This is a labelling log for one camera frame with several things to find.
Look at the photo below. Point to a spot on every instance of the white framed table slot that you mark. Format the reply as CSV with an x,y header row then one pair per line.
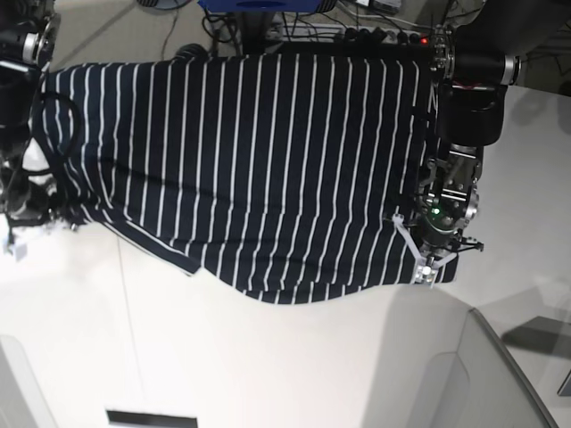
x,y
118,418

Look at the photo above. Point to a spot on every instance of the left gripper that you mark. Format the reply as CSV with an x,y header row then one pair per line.
x,y
432,265

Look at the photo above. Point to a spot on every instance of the black table leg column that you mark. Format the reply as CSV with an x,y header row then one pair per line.
x,y
253,27

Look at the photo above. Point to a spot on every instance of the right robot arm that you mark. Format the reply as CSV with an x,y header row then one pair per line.
x,y
28,34

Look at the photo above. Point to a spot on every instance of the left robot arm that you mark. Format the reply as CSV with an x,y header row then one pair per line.
x,y
474,64

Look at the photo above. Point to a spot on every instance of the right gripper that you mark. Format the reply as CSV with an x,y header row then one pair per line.
x,y
29,210

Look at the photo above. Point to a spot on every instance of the navy white striped t-shirt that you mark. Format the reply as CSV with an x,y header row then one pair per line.
x,y
291,178

